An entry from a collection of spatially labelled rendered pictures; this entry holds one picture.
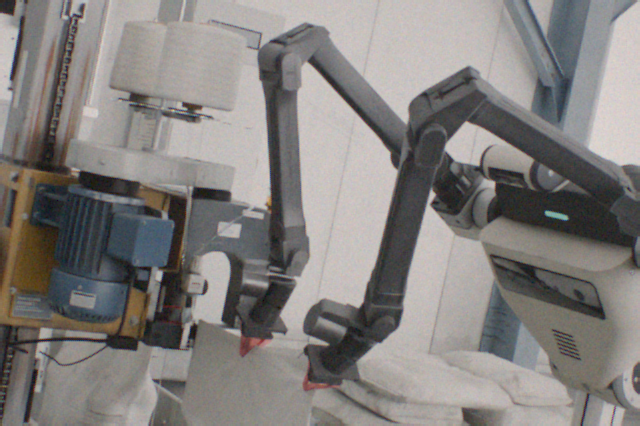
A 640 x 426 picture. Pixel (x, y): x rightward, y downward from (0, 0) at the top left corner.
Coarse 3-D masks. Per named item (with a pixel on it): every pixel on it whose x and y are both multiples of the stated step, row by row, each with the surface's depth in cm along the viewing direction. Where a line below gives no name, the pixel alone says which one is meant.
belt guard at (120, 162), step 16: (80, 144) 223; (96, 144) 225; (80, 160) 223; (96, 160) 222; (112, 160) 222; (128, 160) 222; (144, 160) 224; (160, 160) 229; (176, 160) 236; (192, 160) 247; (112, 176) 222; (128, 176) 223; (144, 176) 225; (160, 176) 231; (176, 176) 237; (192, 176) 244; (208, 176) 252; (224, 176) 260
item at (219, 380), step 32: (192, 352) 259; (224, 352) 250; (256, 352) 240; (192, 384) 258; (224, 384) 248; (256, 384) 237; (288, 384) 225; (192, 416) 256; (224, 416) 247; (256, 416) 235; (288, 416) 224
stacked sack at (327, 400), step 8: (320, 392) 563; (328, 392) 563; (336, 392) 566; (320, 400) 560; (328, 400) 557; (336, 400) 554; (344, 400) 554; (352, 400) 556; (312, 408) 561; (320, 408) 554; (328, 408) 553; (336, 408) 550; (344, 408) 547; (352, 408) 546; (312, 416) 563; (320, 416) 556; (328, 416) 551; (336, 416) 545; (344, 416) 543; (328, 424) 553; (336, 424) 547
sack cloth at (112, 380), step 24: (72, 336) 307; (96, 336) 300; (72, 360) 302; (96, 360) 292; (120, 360) 284; (144, 360) 279; (48, 384) 302; (72, 384) 289; (96, 384) 283; (120, 384) 280; (144, 384) 279; (48, 408) 300; (72, 408) 286; (96, 408) 281; (120, 408) 281; (144, 408) 284
